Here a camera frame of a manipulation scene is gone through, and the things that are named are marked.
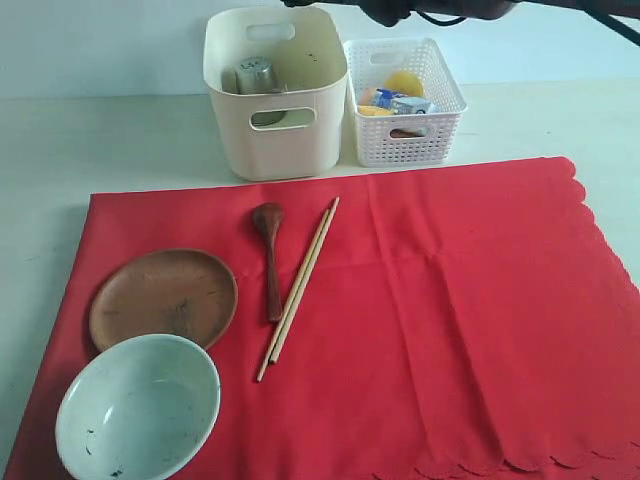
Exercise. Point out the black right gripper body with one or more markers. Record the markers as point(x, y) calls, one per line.
point(384, 12)

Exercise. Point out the yellow lemon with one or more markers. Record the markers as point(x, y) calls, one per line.
point(405, 82)

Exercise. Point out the brown egg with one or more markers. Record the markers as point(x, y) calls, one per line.
point(367, 96)

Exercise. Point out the yellow cheese wedge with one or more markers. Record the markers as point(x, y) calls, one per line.
point(374, 111)

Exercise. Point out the orange fried food piece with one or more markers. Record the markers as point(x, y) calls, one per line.
point(405, 134)

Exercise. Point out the stainless steel cup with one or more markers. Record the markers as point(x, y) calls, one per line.
point(251, 76)

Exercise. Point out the brown wooden spoon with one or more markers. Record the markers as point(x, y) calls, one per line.
point(267, 219)

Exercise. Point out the wooden chopstick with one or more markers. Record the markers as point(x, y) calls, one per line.
point(332, 212)
point(289, 304)

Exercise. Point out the brown wooden plate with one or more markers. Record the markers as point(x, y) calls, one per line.
point(184, 292)

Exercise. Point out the pale green bowl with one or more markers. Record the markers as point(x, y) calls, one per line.
point(142, 409)

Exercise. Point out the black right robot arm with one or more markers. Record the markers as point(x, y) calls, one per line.
point(447, 13)

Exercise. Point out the white perforated plastic basket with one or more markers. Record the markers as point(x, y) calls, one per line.
point(370, 62)

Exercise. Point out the large cream plastic bin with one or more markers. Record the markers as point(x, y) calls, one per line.
point(293, 130)

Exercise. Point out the red table cloth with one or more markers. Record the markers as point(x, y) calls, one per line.
point(460, 323)

